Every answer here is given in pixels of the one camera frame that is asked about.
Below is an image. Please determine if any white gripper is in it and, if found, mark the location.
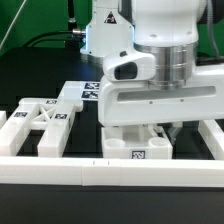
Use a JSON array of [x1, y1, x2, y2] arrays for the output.
[[98, 51, 224, 142]]

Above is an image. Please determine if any white chair seat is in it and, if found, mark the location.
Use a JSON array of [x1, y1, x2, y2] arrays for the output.
[[101, 125, 173, 159]]

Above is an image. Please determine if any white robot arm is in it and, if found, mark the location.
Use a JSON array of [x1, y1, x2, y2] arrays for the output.
[[81, 0, 224, 140]]

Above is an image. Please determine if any white U-shaped fence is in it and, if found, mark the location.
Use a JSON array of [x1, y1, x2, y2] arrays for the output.
[[0, 110, 224, 188]]

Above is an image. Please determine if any white diagonal rod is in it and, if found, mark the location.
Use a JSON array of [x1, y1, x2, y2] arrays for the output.
[[0, 0, 27, 52]]

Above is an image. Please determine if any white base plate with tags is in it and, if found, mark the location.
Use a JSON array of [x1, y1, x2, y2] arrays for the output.
[[58, 81, 100, 101]]

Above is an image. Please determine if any white chair back frame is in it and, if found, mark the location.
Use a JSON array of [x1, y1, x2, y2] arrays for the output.
[[0, 98, 83, 158]]

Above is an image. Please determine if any black cable with connector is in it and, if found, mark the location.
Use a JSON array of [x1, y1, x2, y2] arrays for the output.
[[23, 28, 88, 48]]

